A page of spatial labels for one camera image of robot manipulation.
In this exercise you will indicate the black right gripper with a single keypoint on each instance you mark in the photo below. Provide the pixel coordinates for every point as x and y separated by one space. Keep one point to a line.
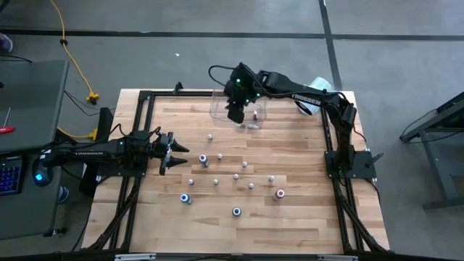
239 90

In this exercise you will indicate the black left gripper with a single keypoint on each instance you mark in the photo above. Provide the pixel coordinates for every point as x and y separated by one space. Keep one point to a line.
165 148

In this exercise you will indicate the small purple food coloring bottle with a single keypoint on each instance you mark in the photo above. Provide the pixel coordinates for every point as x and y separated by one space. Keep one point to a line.
255 115

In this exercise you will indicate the large purple food coloring bottle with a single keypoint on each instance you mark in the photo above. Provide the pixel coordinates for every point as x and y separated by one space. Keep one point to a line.
203 159

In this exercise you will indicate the small brown food coloring bottle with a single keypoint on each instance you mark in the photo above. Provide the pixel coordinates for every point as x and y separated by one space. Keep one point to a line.
215 181

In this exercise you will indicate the small navy food coloring bottle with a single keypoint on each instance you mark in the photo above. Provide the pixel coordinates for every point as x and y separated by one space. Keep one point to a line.
244 164

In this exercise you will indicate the small red food coloring bottle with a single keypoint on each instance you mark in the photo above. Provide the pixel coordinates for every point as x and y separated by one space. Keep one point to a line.
251 185

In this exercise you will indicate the small yellow food coloring bottle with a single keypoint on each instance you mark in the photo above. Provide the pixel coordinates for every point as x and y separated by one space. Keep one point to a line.
271 178

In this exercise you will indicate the large red food coloring bottle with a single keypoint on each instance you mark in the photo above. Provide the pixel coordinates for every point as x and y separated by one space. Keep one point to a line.
278 194

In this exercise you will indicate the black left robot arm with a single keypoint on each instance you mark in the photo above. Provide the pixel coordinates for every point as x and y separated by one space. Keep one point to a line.
90 154

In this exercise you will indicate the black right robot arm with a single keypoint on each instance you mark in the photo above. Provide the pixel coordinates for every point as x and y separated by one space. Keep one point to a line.
308 96

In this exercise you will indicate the large blue food coloring bottle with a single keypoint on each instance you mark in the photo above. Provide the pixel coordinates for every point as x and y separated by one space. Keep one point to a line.
185 198

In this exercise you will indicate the clear plastic bin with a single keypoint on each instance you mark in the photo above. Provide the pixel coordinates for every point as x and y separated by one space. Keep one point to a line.
221 116

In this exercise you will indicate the black flat panel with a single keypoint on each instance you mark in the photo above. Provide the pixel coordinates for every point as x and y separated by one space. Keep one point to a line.
104 123

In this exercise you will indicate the person's shoe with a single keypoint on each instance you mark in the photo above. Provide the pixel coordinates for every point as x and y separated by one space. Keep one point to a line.
5 42
64 194

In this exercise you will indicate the black glowing computer mouse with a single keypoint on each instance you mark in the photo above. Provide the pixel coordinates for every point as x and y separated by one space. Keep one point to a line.
41 174

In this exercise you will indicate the grey side desk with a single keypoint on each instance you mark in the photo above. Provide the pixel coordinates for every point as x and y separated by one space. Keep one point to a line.
32 101

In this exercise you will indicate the backlit black keyboard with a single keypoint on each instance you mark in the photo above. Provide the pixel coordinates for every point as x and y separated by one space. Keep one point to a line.
10 175

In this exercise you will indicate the dark metal table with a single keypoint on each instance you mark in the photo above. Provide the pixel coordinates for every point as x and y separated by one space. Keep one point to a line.
455 108

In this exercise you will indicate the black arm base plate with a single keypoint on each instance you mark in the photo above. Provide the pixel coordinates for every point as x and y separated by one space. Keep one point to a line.
123 171
362 165

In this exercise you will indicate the silver metal bracket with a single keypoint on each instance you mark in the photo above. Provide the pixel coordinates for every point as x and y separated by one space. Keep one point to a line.
337 258
135 257

